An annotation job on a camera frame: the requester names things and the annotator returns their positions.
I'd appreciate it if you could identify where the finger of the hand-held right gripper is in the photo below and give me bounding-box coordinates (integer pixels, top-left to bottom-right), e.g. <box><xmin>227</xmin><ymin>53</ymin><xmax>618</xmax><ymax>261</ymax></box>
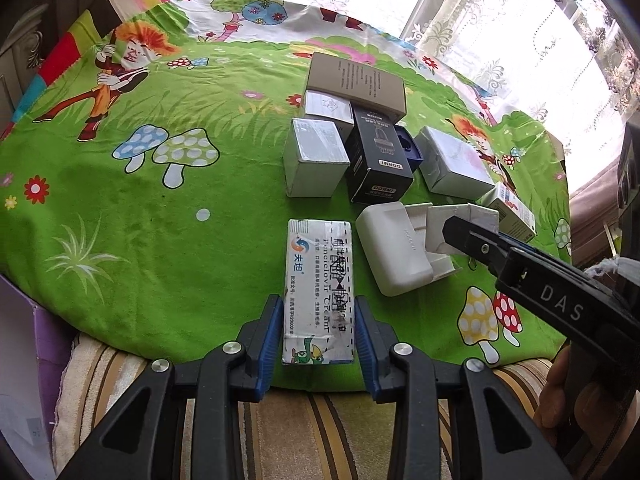
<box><xmin>441</xmin><ymin>216</ymin><xmax>513</xmax><ymax>281</ymax></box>
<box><xmin>499</xmin><ymin>232</ymin><xmax>568</xmax><ymax>267</ymax></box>

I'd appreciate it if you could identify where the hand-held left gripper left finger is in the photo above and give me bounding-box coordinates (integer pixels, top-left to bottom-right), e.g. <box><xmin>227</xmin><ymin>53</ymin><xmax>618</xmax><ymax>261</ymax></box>
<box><xmin>57</xmin><ymin>294</ymin><xmax>286</xmax><ymax>480</ymax></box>

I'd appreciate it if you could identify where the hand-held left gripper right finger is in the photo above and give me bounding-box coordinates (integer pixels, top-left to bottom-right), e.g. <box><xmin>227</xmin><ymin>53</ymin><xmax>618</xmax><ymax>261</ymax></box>
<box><xmin>352</xmin><ymin>296</ymin><xmax>573</xmax><ymax>480</ymax></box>

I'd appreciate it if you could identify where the white cardboard tray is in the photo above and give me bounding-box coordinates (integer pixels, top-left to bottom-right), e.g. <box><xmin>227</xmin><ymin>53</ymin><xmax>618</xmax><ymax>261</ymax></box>
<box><xmin>402</xmin><ymin>201</ymin><xmax>501</xmax><ymax>278</ymax></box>

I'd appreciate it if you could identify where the small green white medicine box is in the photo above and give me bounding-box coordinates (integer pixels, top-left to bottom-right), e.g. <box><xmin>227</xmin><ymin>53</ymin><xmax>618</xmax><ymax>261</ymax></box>
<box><xmin>480</xmin><ymin>182</ymin><xmax>537</xmax><ymax>238</ymax></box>

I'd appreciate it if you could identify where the white rounded plastic box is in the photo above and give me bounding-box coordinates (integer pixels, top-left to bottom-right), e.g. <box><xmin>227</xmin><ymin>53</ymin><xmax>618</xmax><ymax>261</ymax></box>
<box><xmin>356</xmin><ymin>201</ymin><xmax>435</xmax><ymax>297</ymax></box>

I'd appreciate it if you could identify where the long blue white medicine box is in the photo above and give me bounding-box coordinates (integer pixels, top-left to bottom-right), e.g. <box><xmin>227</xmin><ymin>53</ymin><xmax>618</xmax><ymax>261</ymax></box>
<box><xmin>281</xmin><ymin>218</ymin><xmax>357</xmax><ymax>365</ymax></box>

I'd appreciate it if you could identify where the white pink print box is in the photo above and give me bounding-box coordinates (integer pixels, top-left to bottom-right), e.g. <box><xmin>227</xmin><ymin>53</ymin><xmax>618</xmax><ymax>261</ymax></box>
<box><xmin>414</xmin><ymin>126</ymin><xmax>496</xmax><ymax>197</ymax></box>

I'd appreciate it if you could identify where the black padlock box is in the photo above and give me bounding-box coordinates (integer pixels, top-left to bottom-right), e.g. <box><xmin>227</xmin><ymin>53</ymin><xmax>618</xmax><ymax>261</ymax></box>
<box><xmin>345</xmin><ymin>105</ymin><xmax>415</xmax><ymax>206</ymax></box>

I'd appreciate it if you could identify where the grey white cardboard box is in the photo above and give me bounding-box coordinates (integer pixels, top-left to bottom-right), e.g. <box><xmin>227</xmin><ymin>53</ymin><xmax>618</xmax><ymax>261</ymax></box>
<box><xmin>283</xmin><ymin>117</ymin><xmax>351</xmax><ymax>198</ymax></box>

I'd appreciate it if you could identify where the person's right hand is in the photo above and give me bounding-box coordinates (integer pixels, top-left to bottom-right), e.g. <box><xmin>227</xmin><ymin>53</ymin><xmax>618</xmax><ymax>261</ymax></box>
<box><xmin>532</xmin><ymin>347</ymin><xmax>573</xmax><ymax>441</ymax></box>

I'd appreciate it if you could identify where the brown fabric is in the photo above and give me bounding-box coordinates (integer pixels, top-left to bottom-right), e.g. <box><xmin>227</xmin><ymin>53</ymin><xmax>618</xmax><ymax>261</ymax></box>
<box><xmin>570</xmin><ymin>157</ymin><xmax>626</xmax><ymax>266</ymax></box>

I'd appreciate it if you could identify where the dark blue small box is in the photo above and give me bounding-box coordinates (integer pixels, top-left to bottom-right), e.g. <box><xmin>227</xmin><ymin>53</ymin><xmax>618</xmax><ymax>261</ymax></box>
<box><xmin>395</xmin><ymin>127</ymin><xmax>426</xmax><ymax>173</ymax></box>

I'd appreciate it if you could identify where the green printed cartoon cloth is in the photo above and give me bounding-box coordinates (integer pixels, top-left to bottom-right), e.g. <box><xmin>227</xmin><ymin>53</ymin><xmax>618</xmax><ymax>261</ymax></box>
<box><xmin>0</xmin><ymin>0</ymin><xmax>573</xmax><ymax>393</ymax></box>

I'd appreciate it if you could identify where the tan cardboard box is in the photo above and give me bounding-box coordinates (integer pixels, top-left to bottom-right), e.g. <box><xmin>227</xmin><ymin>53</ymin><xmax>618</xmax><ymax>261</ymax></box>
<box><xmin>306</xmin><ymin>51</ymin><xmax>406</xmax><ymax>125</ymax></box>

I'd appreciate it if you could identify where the purple cardboard box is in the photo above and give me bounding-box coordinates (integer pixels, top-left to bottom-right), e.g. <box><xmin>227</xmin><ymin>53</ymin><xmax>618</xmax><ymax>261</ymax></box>
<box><xmin>0</xmin><ymin>275</ymin><xmax>76</xmax><ymax>480</ymax></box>

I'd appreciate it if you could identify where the white frayed cord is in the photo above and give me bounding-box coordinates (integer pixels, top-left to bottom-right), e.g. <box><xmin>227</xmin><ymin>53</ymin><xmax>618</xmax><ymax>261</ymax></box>
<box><xmin>585</xmin><ymin>257</ymin><xmax>623</xmax><ymax>281</ymax></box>

